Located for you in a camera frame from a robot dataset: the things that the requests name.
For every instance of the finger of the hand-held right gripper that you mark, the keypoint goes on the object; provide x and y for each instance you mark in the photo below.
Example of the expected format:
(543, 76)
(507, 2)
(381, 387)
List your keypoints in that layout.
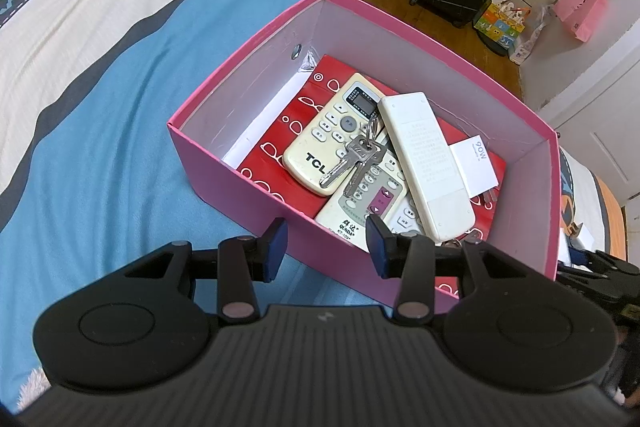
(605, 274)

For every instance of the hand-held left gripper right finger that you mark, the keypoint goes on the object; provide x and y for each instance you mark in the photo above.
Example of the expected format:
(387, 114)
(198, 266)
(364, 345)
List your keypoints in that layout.
(377, 252)

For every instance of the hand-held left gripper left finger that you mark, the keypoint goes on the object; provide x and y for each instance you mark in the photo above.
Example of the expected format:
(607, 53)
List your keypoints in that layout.
(275, 252)

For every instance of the grey remote with purple button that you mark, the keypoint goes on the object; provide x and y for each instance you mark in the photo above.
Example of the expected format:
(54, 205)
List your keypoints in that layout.
(360, 207)

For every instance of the pink cardboard box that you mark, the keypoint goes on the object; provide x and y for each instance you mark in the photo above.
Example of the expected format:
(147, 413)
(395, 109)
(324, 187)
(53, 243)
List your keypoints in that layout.
(225, 177)

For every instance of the silver key bunch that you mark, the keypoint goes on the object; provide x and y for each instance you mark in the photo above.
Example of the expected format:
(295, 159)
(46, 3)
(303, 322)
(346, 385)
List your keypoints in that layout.
(357, 152)

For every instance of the cream remote control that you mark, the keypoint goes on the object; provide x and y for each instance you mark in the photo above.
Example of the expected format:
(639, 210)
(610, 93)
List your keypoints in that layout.
(310, 152)

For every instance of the white remote control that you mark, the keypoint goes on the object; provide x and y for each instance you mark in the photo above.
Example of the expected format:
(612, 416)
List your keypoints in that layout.
(425, 157)

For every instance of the white power adapter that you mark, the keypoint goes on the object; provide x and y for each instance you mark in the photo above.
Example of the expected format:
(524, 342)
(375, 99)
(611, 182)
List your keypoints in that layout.
(475, 162)

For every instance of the red printed card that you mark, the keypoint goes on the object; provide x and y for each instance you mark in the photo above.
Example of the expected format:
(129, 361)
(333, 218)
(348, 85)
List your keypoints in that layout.
(320, 82)

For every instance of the white wardrobe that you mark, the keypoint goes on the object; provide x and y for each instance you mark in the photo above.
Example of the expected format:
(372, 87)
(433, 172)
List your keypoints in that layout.
(600, 97)

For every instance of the clear plastic bag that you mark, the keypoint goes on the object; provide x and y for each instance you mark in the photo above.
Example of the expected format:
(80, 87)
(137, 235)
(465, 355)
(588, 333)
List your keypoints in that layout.
(530, 37)

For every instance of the colourful cartoon box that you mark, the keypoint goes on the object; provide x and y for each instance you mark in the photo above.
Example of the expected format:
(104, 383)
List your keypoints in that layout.
(500, 27)

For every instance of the pink paper bag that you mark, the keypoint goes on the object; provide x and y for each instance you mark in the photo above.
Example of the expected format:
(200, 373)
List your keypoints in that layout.
(580, 9)

